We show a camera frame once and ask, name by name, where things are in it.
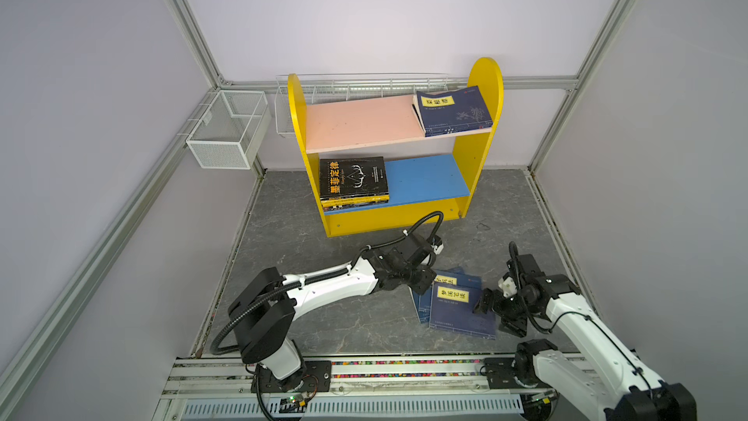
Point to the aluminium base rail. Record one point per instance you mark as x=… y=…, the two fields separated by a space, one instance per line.
x=381 y=375

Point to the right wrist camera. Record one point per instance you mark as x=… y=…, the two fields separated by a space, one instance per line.
x=507 y=286

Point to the white mesh box basket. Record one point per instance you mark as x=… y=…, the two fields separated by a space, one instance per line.
x=230 y=131

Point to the black wolf eye book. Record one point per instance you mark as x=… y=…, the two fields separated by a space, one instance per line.
x=353 y=208

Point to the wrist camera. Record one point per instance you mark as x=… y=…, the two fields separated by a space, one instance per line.
x=437 y=244
x=507 y=286

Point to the white wire rack basket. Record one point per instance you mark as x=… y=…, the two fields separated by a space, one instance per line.
x=334 y=88

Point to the white vented cable duct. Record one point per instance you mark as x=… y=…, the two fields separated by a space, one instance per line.
x=327 y=408

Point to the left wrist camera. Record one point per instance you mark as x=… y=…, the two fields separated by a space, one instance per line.
x=437 y=244

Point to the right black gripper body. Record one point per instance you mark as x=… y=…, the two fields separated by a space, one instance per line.
x=510 y=310

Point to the navy book large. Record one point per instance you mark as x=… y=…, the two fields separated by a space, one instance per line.
x=453 y=309

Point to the black yellow title book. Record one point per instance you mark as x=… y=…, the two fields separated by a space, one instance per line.
x=341 y=179

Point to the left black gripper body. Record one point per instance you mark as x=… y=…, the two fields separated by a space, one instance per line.
x=419 y=279

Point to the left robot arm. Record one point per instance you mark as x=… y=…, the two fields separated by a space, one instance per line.
x=261 y=317

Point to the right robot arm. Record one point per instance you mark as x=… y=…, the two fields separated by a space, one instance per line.
x=567 y=347

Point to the yellow bookshelf pink blue shelves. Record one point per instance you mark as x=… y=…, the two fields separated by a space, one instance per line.
x=424 y=174

